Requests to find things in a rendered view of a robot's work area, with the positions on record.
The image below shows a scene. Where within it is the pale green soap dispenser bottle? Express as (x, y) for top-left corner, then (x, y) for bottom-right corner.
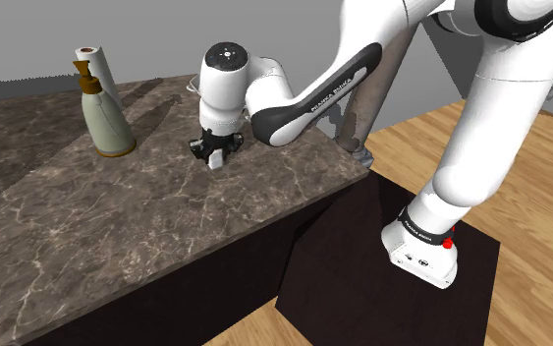
(72, 60), (138, 159)

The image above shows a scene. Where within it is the white paper towel roll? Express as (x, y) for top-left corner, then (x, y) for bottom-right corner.
(75, 46), (125, 112)

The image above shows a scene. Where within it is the dark robot stand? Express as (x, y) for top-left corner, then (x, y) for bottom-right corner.
(274, 169), (502, 346)

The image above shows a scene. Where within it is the grey brown slanted post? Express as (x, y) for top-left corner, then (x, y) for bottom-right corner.
(335, 23), (421, 169)

